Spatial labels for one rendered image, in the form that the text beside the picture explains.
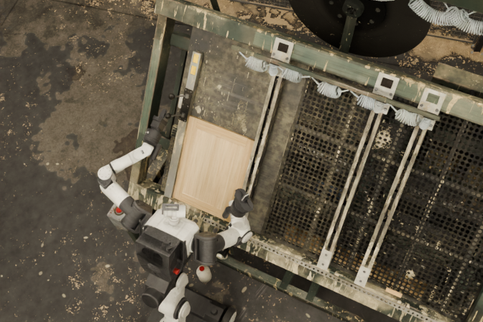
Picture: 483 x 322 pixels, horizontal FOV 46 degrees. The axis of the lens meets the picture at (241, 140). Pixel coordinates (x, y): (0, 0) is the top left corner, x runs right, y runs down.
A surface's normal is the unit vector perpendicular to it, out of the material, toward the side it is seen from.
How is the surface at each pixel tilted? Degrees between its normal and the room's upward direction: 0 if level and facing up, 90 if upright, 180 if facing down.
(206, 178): 50
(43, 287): 0
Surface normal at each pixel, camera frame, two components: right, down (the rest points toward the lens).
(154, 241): 0.11, -0.76
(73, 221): -0.07, -0.49
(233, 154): -0.39, 0.30
